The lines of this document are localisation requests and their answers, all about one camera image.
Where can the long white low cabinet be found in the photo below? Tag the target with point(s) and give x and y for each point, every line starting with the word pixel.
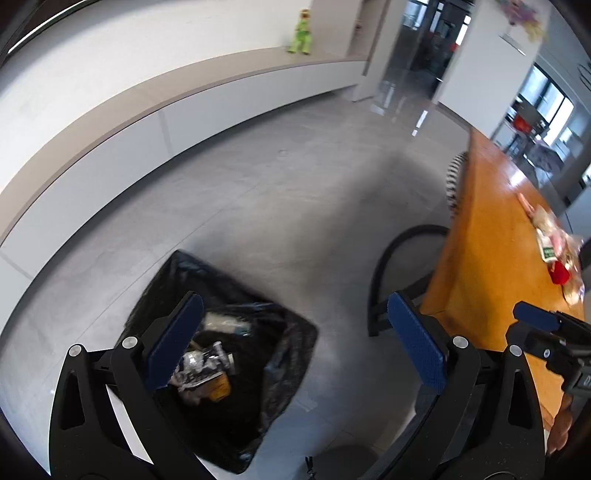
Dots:
pixel 63 159

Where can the white crumpled tissue trash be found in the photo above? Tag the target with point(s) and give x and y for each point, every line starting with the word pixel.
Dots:
pixel 226 324

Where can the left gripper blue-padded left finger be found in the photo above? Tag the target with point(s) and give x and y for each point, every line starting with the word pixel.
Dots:
pixel 104 421

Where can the green toy dinosaur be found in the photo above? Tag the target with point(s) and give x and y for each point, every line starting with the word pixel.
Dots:
pixel 301 42

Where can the person's right hand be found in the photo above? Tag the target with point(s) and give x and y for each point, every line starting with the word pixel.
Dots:
pixel 563 422

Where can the pink snack stick wrapper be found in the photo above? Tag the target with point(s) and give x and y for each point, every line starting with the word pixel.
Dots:
pixel 529 209

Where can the black trash bag bin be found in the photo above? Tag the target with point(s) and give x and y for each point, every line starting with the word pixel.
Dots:
pixel 270 361

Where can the checkered black white rug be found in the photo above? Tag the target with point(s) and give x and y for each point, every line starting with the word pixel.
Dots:
pixel 454 181

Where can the silver foil wrapper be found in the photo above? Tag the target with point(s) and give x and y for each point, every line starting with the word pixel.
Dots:
pixel 200 366

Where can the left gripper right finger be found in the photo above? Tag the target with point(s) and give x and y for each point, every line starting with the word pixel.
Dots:
pixel 484 420

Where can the white green paper packet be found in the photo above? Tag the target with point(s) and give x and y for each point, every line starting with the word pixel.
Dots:
pixel 546 247

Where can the black curved chair frame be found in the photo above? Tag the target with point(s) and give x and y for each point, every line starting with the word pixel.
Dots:
pixel 407 264

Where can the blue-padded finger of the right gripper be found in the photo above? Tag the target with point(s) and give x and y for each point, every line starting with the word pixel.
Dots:
pixel 535 317

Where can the clear plastic bag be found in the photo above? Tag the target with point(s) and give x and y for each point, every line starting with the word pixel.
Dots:
pixel 547 223

